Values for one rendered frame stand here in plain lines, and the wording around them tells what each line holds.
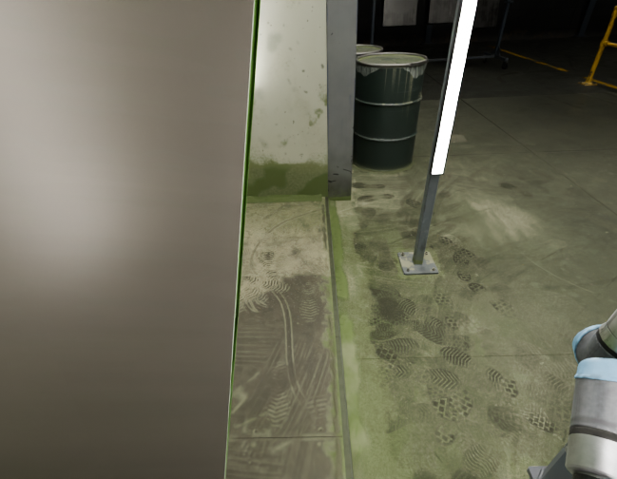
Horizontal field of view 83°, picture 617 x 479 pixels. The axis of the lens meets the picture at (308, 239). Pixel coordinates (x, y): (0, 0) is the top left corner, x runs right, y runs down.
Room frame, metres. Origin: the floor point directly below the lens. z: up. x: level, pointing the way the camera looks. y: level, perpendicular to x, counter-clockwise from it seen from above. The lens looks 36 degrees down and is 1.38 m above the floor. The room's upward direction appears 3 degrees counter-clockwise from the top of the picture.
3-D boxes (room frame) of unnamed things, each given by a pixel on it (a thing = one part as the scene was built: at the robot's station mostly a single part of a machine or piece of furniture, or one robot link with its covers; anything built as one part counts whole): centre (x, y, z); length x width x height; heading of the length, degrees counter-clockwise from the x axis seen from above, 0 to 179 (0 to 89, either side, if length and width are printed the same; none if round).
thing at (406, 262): (1.60, -0.65, 0.01); 0.20 x 0.20 x 0.01; 88
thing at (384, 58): (3.14, -0.75, 0.86); 0.54 x 0.54 x 0.01
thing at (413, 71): (3.13, -0.75, 0.44); 0.59 x 0.58 x 0.89; 13
